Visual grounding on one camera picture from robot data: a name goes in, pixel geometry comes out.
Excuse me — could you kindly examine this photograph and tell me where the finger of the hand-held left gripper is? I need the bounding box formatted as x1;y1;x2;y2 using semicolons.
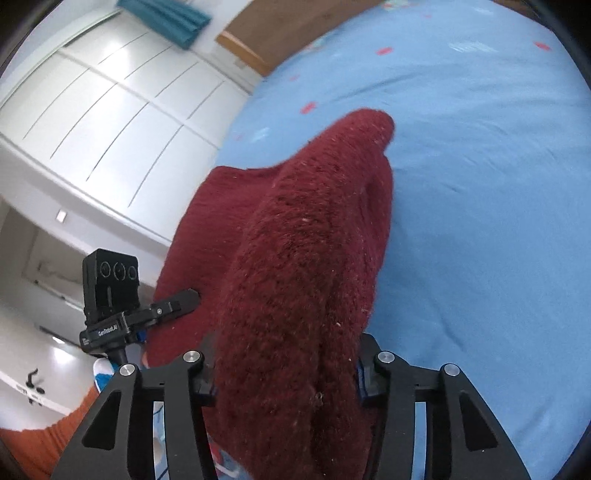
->
150;288;201;322

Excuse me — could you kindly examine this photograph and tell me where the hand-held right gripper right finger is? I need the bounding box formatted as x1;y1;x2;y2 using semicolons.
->
355;335;532;480

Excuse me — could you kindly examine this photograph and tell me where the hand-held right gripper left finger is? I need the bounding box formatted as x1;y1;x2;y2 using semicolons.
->
50;332;219;480

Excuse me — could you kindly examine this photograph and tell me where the dark red knit sweater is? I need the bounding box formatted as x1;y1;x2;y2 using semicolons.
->
150;108;395;480

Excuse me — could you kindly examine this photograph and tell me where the person's left forearm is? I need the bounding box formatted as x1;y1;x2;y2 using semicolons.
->
0;388;100;480

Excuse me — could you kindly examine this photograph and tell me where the white wardrobe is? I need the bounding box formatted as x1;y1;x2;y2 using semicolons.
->
0;9;259;250

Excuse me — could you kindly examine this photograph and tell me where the blue printed bed sheet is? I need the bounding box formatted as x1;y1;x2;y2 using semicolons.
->
152;0;591;480

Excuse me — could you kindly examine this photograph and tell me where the teal curtain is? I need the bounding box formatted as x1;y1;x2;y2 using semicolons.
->
115;0;213;49

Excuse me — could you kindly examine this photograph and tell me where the wooden headboard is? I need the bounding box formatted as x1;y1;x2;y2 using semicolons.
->
217;0;384;77

